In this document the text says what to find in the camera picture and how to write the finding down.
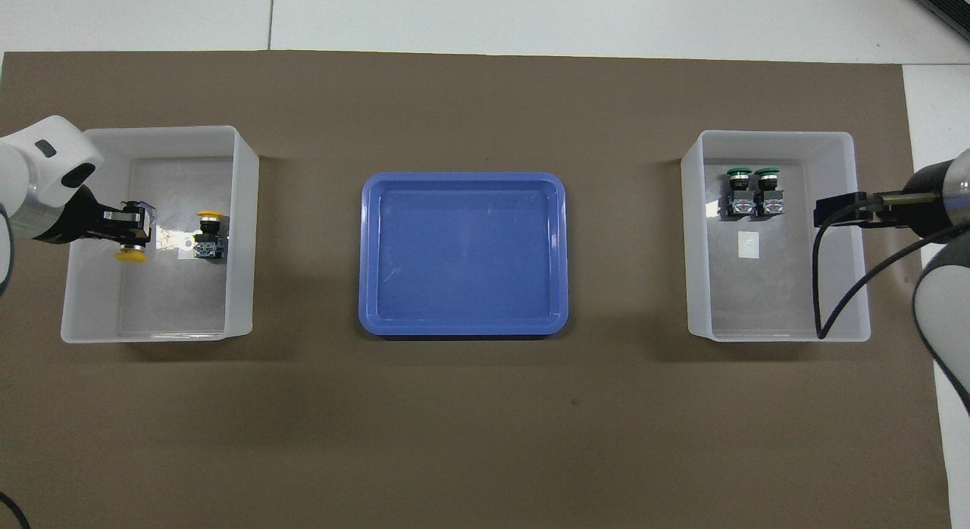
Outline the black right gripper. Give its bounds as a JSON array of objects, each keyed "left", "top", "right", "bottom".
[{"left": 815, "top": 161, "right": 957, "bottom": 240}]

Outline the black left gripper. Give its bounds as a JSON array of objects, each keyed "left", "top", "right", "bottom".
[{"left": 34, "top": 186, "right": 151, "bottom": 246}]

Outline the yellow push button switch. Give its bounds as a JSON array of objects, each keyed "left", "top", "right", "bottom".
[
  {"left": 192, "top": 209, "right": 227, "bottom": 262},
  {"left": 114, "top": 199, "right": 158, "bottom": 263}
]

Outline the green push button switch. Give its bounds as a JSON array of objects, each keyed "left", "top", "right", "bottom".
[
  {"left": 754, "top": 166, "right": 785, "bottom": 218},
  {"left": 724, "top": 166, "right": 755, "bottom": 219}
]

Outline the translucent white plastic box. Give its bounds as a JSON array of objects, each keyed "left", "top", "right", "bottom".
[
  {"left": 61, "top": 125, "right": 260, "bottom": 344},
  {"left": 680, "top": 130, "right": 872, "bottom": 343}
]

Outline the dark grey device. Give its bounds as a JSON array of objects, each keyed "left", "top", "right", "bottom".
[{"left": 909, "top": 0, "right": 970, "bottom": 45}]

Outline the blue plastic tray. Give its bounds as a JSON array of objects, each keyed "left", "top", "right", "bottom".
[{"left": 358, "top": 171, "right": 569, "bottom": 338}]

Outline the brown paper table mat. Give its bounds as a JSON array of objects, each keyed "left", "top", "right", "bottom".
[{"left": 0, "top": 50, "right": 952, "bottom": 529}]

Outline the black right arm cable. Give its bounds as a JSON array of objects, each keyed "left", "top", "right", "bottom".
[{"left": 812, "top": 192, "right": 970, "bottom": 340}]

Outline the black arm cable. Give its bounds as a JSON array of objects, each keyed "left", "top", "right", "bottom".
[
  {"left": 0, "top": 490, "right": 33, "bottom": 529},
  {"left": 812, "top": 192, "right": 970, "bottom": 340}
]

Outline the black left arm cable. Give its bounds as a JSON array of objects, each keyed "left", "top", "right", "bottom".
[{"left": 0, "top": 490, "right": 33, "bottom": 529}]

